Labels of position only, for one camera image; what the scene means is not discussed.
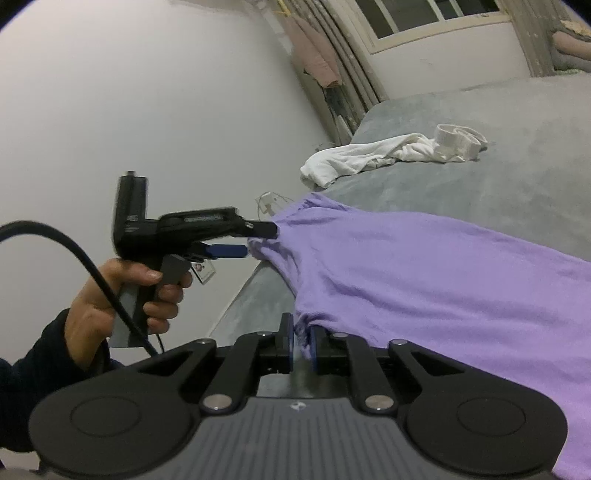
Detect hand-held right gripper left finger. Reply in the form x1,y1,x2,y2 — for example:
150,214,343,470
137,313,295,413

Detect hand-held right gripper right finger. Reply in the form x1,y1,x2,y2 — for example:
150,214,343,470
309,325,463,413

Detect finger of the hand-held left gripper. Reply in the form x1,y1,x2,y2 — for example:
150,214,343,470
203,244,249,260
233,220,279,241

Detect purple pants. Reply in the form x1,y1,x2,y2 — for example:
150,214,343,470
247,191,591,480

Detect person's left hand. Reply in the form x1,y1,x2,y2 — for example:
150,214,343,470
64,257,193,371

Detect white tag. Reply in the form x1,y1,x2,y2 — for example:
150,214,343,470
190,260,216,283

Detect white garment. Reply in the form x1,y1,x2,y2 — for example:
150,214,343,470
300,124,489,188

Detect grey hanging garment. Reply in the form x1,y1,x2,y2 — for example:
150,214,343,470
323,85,363,141

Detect pink hanging garment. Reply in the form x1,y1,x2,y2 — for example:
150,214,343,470
283,14,342,88

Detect grey curtain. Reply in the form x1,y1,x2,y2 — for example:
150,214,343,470
277,0,389,144
496,0,566,78

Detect grey bed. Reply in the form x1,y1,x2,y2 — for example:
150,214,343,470
208,74,591,398

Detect window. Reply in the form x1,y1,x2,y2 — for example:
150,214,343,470
353,0,513,54

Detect pile of folded blankets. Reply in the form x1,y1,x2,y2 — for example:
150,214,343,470
549,18,591,75

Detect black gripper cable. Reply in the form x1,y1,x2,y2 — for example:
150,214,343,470
0,220,165,357

